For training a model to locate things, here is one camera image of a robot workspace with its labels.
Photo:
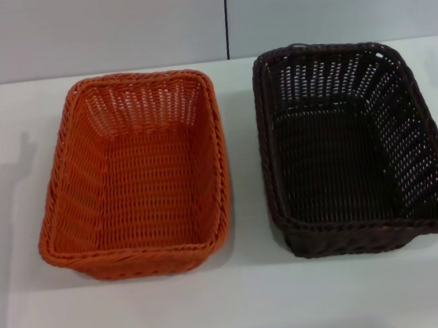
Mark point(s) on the orange woven plastic basket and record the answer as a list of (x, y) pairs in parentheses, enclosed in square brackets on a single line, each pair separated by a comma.
[(146, 188)]

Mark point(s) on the dark brown woven basket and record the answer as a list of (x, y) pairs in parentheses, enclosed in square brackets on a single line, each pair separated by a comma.
[(342, 166)]

